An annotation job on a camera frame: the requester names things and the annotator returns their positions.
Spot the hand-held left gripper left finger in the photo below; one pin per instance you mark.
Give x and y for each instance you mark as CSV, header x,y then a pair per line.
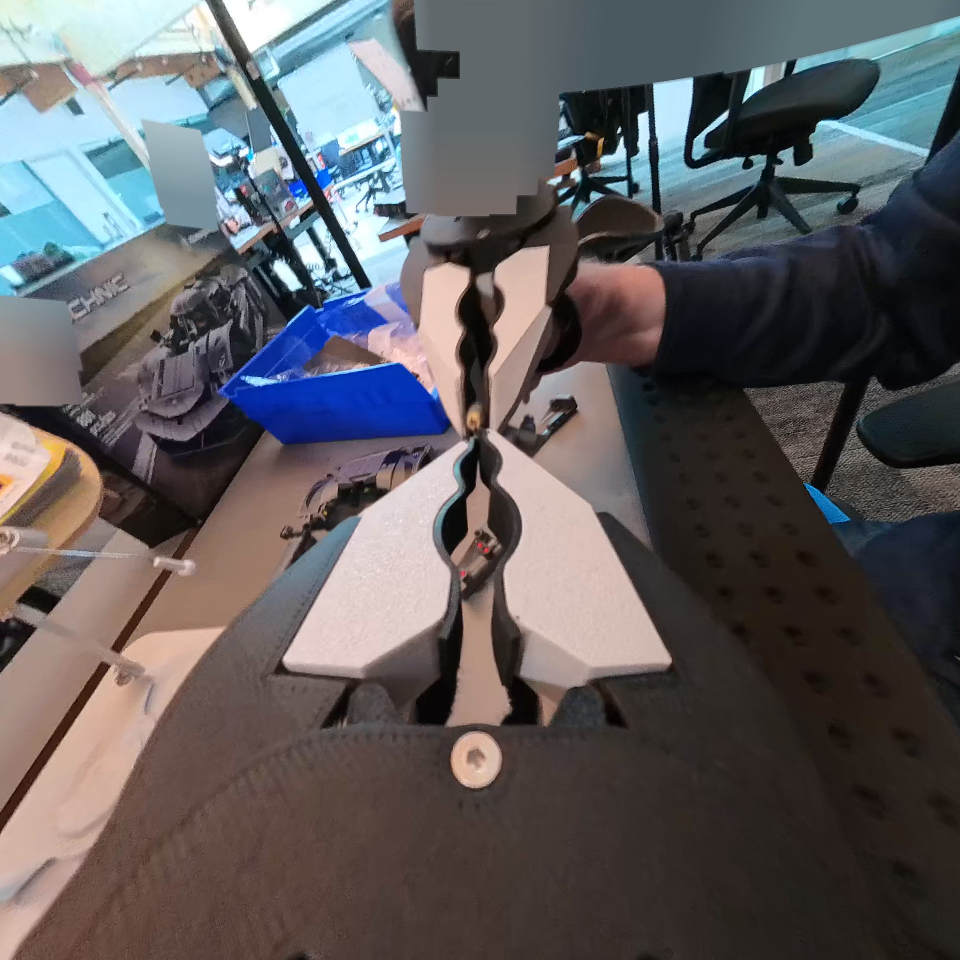
x,y
373,593

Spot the small black lego assembly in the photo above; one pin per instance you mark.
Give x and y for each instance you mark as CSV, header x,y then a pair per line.
x,y
480,559

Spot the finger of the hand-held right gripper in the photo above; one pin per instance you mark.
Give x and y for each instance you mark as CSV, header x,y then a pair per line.
x,y
442,322
524,316

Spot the blue plastic bin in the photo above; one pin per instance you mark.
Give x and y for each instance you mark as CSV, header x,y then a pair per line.
x,y
336,406

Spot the green chair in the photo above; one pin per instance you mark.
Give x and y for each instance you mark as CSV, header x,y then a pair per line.
x,y
907,429

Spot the lego car chassis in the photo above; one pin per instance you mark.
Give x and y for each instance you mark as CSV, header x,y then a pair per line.
x,y
367,476

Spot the person's right hand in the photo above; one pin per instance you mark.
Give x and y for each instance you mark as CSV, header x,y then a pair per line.
x,y
622,316

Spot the black office chair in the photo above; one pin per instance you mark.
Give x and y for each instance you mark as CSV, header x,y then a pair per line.
x,y
778,113

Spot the small tan lego bush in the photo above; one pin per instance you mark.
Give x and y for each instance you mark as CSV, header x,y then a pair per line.
x,y
473,419

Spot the person's right forearm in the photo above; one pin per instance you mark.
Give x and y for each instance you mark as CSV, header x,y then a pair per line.
x,y
809,300

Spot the brown chair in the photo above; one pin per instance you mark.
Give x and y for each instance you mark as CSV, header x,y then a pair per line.
x,y
618,226

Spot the lego instruction booklet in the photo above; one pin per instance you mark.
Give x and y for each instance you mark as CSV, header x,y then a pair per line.
x,y
29,466

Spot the white book stand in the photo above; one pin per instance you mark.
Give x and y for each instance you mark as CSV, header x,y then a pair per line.
x,y
150,660

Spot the dark lego set box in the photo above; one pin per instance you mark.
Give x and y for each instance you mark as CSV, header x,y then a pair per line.
x,y
164,360

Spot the brown cardboard piece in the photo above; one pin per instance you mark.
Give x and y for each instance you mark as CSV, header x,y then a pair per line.
x,y
352,353

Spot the clear plastic bag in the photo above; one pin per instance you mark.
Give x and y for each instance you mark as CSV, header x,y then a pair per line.
x,y
373,331

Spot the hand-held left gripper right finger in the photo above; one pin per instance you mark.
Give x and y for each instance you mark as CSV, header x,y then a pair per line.
x,y
584,593

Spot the black metal pole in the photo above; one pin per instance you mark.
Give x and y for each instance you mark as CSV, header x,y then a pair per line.
x,y
292,151

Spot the person's dark blue jacket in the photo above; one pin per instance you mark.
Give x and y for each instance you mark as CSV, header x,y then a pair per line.
x,y
907,585

